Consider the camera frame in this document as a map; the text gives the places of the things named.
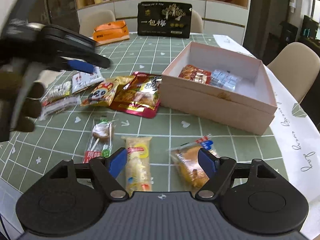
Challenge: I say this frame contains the yellow panda snack packet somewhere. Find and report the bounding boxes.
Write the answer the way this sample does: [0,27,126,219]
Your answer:
[80,76,135,108]

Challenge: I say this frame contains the orange tissue pack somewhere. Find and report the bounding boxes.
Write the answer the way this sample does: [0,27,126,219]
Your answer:
[92,20,130,46]

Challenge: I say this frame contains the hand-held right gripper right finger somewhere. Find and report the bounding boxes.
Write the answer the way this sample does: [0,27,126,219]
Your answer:
[195,148,277,200]

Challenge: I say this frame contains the clear lollipop packet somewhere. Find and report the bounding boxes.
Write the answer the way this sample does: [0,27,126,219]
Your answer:
[82,118,117,164]

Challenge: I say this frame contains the white wall cabinet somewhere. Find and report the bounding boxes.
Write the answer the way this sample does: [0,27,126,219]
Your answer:
[74,0,252,46]

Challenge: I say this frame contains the long yellow cake packet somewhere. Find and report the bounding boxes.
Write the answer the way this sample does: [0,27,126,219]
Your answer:
[121,135,153,197]

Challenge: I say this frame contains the large red snack packet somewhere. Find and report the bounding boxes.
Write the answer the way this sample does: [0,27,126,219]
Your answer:
[110,72,163,119]

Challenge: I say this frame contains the pink cardboard box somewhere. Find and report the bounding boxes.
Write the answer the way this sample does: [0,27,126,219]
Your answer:
[159,42,278,136]

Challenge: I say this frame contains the orange bread packet blue label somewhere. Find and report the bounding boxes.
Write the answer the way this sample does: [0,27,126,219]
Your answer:
[167,133,218,188]

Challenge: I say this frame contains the white script-print table runner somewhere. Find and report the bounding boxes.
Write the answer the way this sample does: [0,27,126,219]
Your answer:
[212,34,320,207]

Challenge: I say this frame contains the green checked tablecloth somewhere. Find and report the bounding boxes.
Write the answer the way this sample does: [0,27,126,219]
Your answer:
[0,33,290,198]

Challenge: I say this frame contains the black cabinet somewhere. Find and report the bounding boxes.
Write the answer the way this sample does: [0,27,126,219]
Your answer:
[280,15,320,46]

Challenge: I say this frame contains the orange-red snack packet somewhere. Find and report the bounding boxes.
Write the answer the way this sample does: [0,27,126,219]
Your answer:
[178,64,212,84]

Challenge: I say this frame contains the large black snack bag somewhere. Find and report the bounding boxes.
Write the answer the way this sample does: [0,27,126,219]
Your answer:
[137,2,192,39]

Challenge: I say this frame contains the white red-print snack packet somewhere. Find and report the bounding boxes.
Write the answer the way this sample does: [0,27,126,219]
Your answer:
[72,66,104,94]

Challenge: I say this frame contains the person's left hand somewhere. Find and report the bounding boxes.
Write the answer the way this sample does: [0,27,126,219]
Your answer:
[0,65,48,133]

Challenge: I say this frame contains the small white black-print packet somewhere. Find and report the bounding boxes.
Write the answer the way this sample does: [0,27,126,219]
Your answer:
[46,81,73,101]

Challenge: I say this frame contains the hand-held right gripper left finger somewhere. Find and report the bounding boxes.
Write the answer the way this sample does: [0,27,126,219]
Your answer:
[47,147,129,201]

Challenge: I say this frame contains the long white red-ended packet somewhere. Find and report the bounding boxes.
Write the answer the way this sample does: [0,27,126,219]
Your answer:
[39,96,82,122]

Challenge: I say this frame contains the silver blue snack packet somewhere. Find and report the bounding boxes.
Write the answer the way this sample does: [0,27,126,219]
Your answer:
[209,69,243,91]

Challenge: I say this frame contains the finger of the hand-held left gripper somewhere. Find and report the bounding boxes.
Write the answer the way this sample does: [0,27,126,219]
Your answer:
[53,58,95,74]
[42,26,112,69]

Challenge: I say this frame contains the beige chair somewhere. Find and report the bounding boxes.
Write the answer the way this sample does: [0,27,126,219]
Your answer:
[191,11,204,34]
[266,42,320,103]
[79,10,116,37]

